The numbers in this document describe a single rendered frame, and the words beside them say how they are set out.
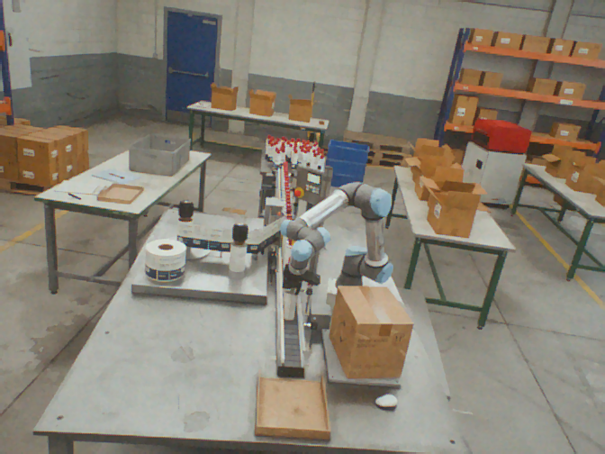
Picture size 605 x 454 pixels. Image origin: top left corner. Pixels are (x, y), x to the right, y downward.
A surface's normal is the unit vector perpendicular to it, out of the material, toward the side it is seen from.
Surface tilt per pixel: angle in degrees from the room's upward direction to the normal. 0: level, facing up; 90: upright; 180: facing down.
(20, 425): 0
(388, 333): 90
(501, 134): 90
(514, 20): 90
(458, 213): 91
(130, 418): 0
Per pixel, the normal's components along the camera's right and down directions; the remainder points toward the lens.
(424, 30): -0.10, 0.36
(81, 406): 0.13, -0.92
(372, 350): 0.21, 0.39
